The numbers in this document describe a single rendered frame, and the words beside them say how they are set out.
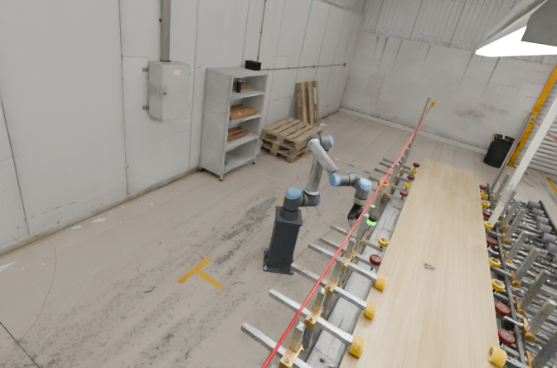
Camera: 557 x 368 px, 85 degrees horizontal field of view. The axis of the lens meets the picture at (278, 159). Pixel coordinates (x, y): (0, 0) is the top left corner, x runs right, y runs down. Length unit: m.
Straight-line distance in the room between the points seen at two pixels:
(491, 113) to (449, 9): 2.88
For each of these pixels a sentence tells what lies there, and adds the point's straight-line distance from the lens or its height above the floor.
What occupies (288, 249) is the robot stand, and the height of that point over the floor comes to 0.28.
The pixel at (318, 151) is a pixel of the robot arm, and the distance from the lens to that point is 2.42.
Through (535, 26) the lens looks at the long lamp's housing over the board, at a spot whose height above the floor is 2.33.
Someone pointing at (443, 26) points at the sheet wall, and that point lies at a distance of 9.61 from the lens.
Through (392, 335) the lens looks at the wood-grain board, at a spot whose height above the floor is 0.90.
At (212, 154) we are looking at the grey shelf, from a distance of 4.52.
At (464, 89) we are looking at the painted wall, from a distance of 9.56.
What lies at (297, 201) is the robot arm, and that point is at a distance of 2.83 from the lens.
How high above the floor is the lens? 2.26
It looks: 24 degrees down
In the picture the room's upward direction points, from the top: 11 degrees clockwise
